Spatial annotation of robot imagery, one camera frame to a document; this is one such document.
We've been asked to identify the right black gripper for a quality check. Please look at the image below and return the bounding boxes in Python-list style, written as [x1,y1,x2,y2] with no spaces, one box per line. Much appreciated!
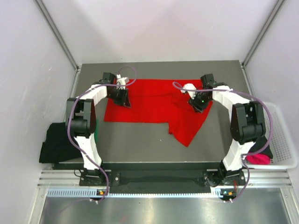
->
[187,91,212,113]

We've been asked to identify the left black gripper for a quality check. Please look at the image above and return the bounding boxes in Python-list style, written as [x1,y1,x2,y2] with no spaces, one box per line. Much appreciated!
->
[107,87,131,108]

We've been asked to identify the red t shirt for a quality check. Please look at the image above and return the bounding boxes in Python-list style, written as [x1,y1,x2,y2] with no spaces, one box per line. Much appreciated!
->
[104,79,213,147]

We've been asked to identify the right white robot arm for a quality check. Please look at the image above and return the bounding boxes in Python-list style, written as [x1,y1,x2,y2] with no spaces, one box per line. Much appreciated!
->
[183,74,266,187]

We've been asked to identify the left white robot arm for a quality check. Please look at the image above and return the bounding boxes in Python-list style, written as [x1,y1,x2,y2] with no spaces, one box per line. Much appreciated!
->
[65,72,131,186]

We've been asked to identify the folded green t shirt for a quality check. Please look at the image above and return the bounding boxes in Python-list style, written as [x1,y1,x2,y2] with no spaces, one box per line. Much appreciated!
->
[94,119,99,143]

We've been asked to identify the black t shirt in basket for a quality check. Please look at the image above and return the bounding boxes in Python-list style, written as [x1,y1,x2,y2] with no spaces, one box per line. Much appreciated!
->
[249,136,273,159]

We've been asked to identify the pink t shirt in basket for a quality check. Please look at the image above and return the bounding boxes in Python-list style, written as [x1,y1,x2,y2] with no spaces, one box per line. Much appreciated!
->
[246,154,271,165]

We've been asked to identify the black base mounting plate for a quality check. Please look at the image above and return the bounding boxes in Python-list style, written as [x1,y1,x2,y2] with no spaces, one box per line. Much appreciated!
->
[79,161,246,187]

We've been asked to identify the folded black t shirt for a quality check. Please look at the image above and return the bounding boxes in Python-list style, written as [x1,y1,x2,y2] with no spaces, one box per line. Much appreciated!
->
[39,123,83,163]

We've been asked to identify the white plastic basket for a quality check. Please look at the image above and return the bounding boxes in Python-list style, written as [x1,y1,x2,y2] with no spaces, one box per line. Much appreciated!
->
[246,102,298,170]

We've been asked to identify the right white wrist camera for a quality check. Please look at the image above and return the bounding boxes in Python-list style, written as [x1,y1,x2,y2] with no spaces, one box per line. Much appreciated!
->
[181,83,197,99]

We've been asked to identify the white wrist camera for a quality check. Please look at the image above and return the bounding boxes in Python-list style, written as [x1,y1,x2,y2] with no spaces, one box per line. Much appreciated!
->
[181,83,197,99]
[116,74,129,90]

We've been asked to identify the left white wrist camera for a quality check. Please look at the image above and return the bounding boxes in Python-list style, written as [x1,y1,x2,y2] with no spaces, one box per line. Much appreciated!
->
[116,74,129,90]

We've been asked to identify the right aluminium frame post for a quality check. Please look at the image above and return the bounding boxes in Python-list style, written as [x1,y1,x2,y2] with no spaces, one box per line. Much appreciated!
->
[241,0,286,69]

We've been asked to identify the aluminium frame post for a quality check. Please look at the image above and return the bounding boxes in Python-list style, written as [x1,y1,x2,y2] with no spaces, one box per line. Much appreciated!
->
[241,0,286,69]
[33,0,79,71]

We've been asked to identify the slotted cable duct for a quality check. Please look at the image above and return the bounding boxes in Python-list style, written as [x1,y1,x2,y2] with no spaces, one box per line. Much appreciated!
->
[47,188,233,198]

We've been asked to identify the left aluminium frame post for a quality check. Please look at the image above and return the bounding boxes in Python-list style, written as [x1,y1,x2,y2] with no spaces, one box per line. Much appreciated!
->
[33,0,79,71]

